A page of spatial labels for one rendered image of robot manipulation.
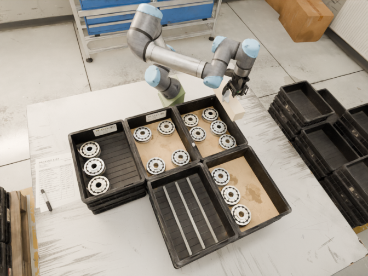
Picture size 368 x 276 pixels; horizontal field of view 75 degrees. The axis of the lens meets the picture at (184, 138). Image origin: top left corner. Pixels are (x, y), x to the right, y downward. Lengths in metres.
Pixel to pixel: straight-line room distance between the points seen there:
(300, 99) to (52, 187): 2.07
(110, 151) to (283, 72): 2.64
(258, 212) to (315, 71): 2.70
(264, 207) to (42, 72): 2.74
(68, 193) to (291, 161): 1.37
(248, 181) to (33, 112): 1.44
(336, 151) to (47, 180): 2.18
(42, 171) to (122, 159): 0.48
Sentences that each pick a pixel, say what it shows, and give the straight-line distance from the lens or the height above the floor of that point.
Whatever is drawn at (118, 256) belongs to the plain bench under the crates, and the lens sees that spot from 1.35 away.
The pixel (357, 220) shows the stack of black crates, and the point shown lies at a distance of 2.21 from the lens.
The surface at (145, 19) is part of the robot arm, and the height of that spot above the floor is 1.41.
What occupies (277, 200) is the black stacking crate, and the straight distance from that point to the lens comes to 1.34.
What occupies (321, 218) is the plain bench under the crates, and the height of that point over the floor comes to 0.70.
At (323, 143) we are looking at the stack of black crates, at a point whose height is 0.38.
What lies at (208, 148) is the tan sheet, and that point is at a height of 0.83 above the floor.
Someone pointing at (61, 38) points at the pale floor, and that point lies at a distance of 3.69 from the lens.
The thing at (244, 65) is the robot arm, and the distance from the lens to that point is 1.11.
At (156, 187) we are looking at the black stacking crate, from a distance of 1.28.
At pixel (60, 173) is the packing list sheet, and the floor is 0.70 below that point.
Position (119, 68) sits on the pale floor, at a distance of 3.09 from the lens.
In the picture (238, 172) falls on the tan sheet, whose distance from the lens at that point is 1.39.
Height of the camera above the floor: 2.03
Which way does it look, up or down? 57 degrees down
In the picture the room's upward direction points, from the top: 9 degrees clockwise
